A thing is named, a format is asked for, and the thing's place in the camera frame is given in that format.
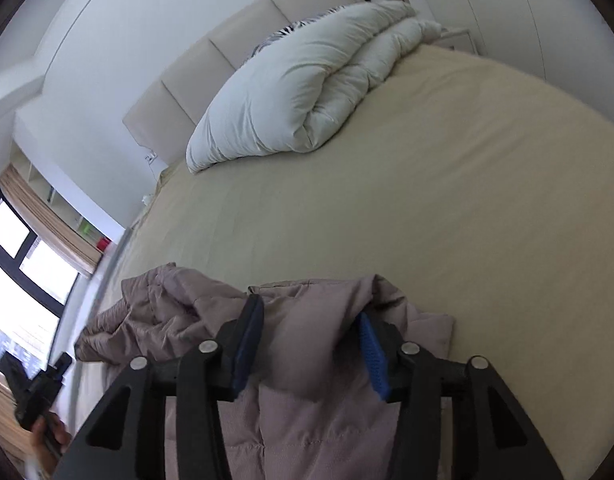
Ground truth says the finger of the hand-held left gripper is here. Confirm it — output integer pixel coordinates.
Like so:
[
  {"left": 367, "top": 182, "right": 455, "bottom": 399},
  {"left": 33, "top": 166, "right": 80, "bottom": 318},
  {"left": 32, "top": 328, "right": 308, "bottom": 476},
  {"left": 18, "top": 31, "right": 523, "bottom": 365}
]
[{"left": 49, "top": 352, "right": 74, "bottom": 387}]

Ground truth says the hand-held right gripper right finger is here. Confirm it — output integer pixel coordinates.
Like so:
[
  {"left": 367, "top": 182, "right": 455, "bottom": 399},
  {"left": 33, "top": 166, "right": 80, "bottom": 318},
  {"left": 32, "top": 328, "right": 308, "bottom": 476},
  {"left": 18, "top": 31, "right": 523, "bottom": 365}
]
[{"left": 356, "top": 310, "right": 565, "bottom": 480}]

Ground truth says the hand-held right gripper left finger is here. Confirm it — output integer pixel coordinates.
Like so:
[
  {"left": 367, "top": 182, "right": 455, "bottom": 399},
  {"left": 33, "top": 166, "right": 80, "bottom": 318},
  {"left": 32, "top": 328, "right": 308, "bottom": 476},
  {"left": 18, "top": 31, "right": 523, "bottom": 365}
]
[{"left": 52, "top": 294, "right": 265, "bottom": 480}]

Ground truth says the mauve hooded puffer coat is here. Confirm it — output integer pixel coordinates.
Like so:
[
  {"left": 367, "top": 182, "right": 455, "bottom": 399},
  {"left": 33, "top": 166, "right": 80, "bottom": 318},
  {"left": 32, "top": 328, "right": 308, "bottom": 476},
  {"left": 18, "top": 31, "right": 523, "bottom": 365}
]
[{"left": 74, "top": 262, "right": 455, "bottom": 480}]

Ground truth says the person's left hand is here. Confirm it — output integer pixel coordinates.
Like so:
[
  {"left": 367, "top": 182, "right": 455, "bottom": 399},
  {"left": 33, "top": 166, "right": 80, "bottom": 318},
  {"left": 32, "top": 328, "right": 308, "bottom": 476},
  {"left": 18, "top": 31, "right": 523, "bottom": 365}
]
[{"left": 29, "top": 411, "right": 72, "bottom": 476}]

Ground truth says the black framed window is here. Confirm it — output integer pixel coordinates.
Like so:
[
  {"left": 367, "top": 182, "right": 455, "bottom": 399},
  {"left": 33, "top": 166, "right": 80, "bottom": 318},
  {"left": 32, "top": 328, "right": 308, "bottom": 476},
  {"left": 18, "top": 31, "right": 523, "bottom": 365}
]
[{"left": 0, "top": 195, "right": 81, "bottom": 377}]

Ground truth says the beige curtain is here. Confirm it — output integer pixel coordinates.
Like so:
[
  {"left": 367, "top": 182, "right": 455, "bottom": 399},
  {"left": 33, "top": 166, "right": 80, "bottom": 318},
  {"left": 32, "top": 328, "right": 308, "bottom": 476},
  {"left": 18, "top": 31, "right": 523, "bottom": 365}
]
[{"left": 0, "top": 165, "right": 106, "bottom": 277}]

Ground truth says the bed with beige sheet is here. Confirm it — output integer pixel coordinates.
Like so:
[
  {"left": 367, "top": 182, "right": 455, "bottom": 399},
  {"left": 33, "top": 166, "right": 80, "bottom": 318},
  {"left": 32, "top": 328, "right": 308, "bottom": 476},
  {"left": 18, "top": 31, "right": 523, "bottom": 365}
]
[{"left": 62, "top": 42, "right": 614, "bottom": 480}]

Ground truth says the white folded duvet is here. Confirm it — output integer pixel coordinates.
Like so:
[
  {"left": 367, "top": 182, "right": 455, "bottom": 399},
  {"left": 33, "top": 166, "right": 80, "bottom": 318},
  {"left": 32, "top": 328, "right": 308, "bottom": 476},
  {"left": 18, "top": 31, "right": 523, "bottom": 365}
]
[{"left": 186, "top": 0, "right": 442, "bottom": 175}]

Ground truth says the beige padded headboard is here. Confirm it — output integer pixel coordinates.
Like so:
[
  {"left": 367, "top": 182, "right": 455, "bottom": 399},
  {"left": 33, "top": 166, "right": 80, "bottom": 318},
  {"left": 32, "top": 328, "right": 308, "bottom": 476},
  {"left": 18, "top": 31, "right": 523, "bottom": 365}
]
[{"left": 123, "top": 0, "right": 368, "bottom": 167}]

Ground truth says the zebra print pillow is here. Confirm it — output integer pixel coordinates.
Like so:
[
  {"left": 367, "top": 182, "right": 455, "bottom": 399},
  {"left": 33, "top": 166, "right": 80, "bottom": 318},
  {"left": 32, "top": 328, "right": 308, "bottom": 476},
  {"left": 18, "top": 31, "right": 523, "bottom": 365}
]
[{"left": 247, "top": 6, "right": 348, "bottom": 62}]

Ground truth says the white nightstand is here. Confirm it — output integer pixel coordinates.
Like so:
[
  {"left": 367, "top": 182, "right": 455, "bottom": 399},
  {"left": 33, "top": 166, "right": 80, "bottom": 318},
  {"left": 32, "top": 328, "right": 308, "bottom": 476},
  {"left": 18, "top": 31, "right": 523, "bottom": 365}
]
[{"left": 437, "top": 27, "right": 476, "bottom": 54}]

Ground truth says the white wardrobe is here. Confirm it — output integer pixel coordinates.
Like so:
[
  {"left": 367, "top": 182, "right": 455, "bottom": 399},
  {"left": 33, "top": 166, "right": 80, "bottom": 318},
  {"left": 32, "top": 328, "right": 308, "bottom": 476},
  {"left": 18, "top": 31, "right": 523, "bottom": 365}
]
[{"left": 402, "top": 0, "right": 614, "bottom": 131}]

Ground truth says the white wall shelf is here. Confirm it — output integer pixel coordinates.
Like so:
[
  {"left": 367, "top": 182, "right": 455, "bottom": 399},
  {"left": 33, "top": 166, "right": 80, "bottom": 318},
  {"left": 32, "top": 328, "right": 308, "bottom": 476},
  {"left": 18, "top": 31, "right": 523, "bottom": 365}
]
[{"left": 14, "top": 144, "right": 128, "bottom": 267}]

